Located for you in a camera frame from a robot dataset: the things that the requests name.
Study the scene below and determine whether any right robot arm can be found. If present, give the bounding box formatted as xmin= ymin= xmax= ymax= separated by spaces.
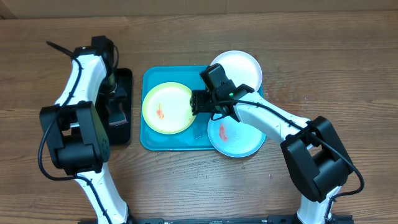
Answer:
xmin=190 ymin=85 xmax=354 ymax=223

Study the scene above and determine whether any teal plastic tray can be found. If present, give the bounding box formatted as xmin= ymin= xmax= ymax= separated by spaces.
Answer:
xmin=139 ymin=65 xmax=267 ymax=152

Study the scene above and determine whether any light blue plate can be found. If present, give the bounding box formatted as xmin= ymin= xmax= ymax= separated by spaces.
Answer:
xmin=207 ymin=114 xmax=267 ymax=158

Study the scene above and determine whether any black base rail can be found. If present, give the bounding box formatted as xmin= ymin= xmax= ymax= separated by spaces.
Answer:
xmin=78 ymin=214 xmax=354 ymax=224

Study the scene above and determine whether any white plate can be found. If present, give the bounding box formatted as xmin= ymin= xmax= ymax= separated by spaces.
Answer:
xmin=211 ymin=50 xmax=262 ymax=91

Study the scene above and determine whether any yellow-green plate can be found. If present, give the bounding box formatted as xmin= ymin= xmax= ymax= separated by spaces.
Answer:
xmin=142 ymin=82 xmax=195 ymax=134

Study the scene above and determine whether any black plastic tray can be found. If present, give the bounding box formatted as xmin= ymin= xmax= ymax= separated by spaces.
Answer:
xmin=95 ymin=69 xmax=133 ymax=145

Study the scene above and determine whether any green and pink sponge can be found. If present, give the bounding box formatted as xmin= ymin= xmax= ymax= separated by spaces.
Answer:
xmin=108 ymin=102 xmax=127 ymax=126

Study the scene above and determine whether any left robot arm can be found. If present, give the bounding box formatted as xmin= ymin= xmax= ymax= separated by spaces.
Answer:
xmin=37 ymin=35 xmax=134 ymax=223

